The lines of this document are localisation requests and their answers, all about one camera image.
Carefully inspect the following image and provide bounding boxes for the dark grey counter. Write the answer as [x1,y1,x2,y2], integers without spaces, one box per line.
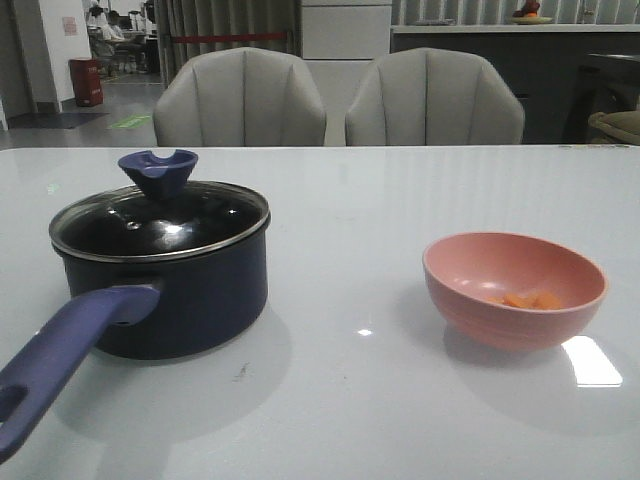
[391,24,639,144]

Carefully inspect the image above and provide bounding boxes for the fruit plate on counter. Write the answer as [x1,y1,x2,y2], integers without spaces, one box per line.
[509,0,553,25]

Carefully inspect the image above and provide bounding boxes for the right grey upholstered chair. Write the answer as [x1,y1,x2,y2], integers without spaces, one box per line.
[344,48,525,146]

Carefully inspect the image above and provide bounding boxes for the olive cushion seat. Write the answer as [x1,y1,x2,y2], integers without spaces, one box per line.
[588,110,640,146]

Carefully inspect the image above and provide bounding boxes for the red trash bin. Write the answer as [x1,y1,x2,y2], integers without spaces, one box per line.
[69,58,103,107]

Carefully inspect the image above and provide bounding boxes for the glass lid with blue knob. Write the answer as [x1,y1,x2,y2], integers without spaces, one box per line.
[49,149,270,263]

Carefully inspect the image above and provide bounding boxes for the dark blue saucepan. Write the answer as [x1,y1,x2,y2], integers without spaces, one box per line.
[1,219,270,459]

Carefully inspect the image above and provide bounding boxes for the grey upholstered chair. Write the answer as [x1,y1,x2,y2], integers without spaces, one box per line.
[344,48,525,146]
[153,47,326,147]

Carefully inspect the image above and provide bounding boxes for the red barrier belt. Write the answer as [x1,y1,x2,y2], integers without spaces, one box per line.
[170,31,289,44]

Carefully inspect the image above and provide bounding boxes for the seated person in background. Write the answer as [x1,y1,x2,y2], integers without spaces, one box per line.
[103,10,144,71]

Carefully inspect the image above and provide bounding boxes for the white drawer cabinet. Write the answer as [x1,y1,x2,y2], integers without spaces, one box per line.
[300,1,392,146]

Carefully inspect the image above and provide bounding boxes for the pink bowl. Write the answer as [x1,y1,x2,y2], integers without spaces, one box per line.
[422,232,608,351]

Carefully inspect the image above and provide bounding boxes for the orange ham pieces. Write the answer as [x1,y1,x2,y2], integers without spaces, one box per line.
[487,291,563,310]

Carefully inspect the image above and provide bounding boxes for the left grey upholstered chair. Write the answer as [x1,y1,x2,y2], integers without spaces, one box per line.
[153,47,326,147]

